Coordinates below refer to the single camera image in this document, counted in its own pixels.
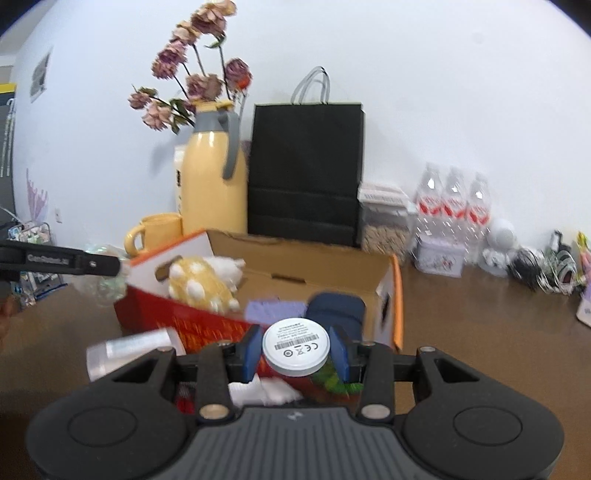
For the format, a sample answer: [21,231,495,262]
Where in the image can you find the iridescent green crinkled bag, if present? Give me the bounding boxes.
[64,244,130,307]

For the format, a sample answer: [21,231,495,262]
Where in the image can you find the navy blue zipper case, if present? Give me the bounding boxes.
[304,292,366,341]

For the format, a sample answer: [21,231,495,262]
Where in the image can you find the purple fabric pouch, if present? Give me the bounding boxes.
[243,299,308,326]

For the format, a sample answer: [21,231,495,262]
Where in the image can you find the white round disc device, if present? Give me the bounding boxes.
[262,317,331,378]

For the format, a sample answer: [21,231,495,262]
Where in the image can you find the yellow white plush toy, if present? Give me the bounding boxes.
[168,256,245,315]

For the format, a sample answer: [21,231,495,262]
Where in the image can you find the translucent plastic box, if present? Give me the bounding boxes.
[86,328,185,382]

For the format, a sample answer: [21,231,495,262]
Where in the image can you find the white sock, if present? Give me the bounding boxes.
[228,375,304,408]

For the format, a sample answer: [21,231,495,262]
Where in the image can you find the red cardboard box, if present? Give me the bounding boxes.
[114,230,404,353]

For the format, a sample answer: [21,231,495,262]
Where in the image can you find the small white tin box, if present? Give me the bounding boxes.
[413,235,465,278]

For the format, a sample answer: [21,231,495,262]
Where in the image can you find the white milk carton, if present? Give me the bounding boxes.
[173,145,186,213]

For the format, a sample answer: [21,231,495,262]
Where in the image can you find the clear snack container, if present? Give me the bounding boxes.
[358,182,413,262]

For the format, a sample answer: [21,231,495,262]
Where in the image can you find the yellow thermos jug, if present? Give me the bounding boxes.
[180,100,247,235]

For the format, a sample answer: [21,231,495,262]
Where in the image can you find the right water bottle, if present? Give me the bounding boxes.
[465,173,491,265]

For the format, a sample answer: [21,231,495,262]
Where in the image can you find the black paper bag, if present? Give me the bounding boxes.
[247,66,365,247]

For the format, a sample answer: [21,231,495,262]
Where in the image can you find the purple white tissue box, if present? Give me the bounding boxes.
[576,284,591,327]

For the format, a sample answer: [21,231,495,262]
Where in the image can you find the dried pink flower bouquet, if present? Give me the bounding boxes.
[127,1,252,134]

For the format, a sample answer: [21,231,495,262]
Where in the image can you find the colourful snack packet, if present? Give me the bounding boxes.
[576,231,591,278]

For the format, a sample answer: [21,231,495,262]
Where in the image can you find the wire storage rack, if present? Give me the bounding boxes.
[1,207,66,308]

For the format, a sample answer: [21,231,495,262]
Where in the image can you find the white wall socket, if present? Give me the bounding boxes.
[54,208,63,224]

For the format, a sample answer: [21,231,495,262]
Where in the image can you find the tangled cable pile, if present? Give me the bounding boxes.
[507,230,584,296]

